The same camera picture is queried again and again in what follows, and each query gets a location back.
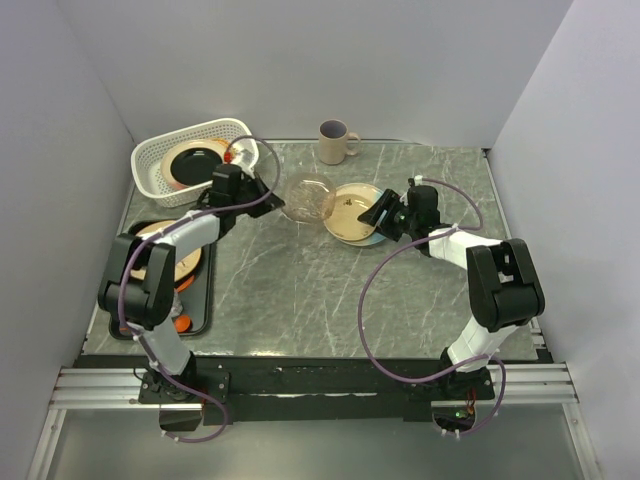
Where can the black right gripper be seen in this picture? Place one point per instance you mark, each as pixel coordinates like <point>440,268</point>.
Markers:
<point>373,215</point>

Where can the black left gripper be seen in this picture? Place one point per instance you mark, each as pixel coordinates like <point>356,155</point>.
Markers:
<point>266,205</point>

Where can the black lacquer plate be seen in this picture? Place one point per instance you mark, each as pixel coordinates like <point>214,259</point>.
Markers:
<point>194,166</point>

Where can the woven bamboo square tray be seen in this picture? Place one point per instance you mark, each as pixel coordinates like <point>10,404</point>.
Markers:
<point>220,142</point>

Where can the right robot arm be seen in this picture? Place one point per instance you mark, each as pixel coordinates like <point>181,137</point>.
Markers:
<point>504,289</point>

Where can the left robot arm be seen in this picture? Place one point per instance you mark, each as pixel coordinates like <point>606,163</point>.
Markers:
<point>138,284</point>

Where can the white perforated plastic bin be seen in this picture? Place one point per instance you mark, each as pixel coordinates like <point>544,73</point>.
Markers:
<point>147,158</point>

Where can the large cream and blue plate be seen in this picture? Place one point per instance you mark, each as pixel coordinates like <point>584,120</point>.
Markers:
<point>359,234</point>

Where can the tan wooden printed plate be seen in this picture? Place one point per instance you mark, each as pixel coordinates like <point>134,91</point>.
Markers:
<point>351,200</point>

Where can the beige ceramic mug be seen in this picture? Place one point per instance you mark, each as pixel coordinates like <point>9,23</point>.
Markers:
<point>336,142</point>

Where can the beige bird pattern plate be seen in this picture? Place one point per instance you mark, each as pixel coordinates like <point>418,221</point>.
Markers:
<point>184,272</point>

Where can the black rectangular tray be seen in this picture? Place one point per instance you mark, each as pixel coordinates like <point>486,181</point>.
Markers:
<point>195,299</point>

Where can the clear glass cup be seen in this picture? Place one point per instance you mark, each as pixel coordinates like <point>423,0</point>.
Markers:
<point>176,307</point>

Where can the orange plastic spoon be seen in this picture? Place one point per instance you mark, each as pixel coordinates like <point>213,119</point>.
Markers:
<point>183,324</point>

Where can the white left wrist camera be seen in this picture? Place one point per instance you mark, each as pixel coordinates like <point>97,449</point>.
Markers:
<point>243,153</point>

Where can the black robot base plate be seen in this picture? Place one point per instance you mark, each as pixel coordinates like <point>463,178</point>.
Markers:
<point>256,389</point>

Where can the aluminium rail frame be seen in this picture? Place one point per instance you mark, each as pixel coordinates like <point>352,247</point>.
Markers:
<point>111,389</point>

